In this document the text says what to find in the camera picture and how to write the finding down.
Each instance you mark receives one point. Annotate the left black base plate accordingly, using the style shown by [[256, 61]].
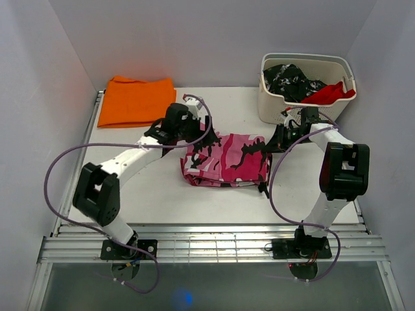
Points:
[[113, 251]]

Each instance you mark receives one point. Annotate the red trousers in basket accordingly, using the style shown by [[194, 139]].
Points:
[[329, 94]]

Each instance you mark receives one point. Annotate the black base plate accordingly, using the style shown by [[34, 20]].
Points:
[[293, 248], [113, 251]]

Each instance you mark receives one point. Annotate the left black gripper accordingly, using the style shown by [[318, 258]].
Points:
[[196, 123]]

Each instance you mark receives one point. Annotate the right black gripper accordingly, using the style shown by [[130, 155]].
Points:
[[277, 144]]

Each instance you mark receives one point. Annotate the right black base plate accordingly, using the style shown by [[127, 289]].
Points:
[[293, 248]]

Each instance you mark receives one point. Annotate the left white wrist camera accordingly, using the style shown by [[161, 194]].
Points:
[[194, 106]]

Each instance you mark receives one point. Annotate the cream plastic laundry basket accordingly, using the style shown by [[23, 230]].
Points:
[[328, 69]]

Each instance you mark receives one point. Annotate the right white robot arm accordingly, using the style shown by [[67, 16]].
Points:
[[343, 177]]

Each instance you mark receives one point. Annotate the pink camouflage trousers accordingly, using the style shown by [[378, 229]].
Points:
[[225, 161]]

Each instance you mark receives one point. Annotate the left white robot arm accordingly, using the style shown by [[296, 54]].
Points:
[[98, 191]]

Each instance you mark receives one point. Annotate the black white patterned trousers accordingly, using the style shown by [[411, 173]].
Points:
[[290, 82]]

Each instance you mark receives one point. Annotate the folded orange trousers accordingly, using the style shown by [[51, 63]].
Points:
[[130, 103]]

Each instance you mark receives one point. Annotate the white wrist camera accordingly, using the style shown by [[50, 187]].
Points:
[[194, 106], [288, 119]]

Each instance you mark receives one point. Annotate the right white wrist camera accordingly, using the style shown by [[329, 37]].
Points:
[[288, 119]]

